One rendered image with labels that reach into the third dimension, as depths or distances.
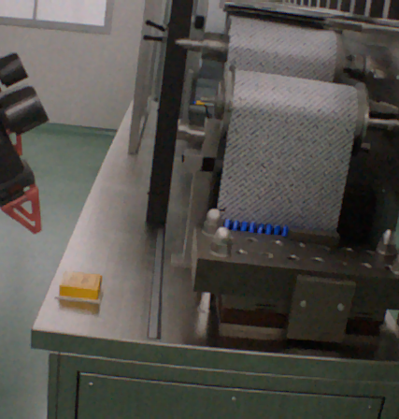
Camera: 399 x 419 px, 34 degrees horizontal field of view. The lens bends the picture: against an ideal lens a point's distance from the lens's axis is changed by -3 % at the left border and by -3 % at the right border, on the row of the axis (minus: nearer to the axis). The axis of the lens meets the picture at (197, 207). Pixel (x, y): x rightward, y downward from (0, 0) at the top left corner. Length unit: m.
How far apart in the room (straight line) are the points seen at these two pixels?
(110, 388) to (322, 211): 0.52
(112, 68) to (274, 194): 5.64
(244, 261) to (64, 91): 5.91
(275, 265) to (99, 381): 0.35
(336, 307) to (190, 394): 0.28
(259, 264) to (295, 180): 0.23
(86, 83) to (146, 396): 5.89
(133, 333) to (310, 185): 0.44
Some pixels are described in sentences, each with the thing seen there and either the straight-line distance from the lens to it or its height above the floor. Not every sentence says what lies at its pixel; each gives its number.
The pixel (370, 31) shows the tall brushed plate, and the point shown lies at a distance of 1.60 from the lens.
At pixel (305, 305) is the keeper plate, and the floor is 0.98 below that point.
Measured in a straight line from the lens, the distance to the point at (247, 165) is 1.26.
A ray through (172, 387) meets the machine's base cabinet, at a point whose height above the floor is 0.82.
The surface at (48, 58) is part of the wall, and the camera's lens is 6.93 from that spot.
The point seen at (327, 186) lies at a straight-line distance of 1.30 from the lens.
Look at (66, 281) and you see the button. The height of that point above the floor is 0.92.
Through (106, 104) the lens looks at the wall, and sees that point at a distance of 6.90.
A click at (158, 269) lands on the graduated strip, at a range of 1.37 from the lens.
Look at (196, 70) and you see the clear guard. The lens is 2.27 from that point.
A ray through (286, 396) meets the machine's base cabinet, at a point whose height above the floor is 0.82.
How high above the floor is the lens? 1.43
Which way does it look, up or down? 17 degrees down
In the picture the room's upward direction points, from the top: 8 degrees clockwise
